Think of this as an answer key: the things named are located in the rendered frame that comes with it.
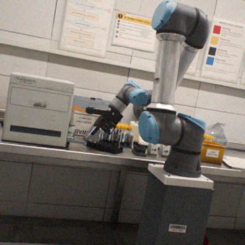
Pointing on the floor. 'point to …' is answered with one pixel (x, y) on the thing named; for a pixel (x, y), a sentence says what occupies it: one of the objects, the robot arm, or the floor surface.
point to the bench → (35, 229)
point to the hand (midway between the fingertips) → (85, 139)
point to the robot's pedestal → (173, 214)
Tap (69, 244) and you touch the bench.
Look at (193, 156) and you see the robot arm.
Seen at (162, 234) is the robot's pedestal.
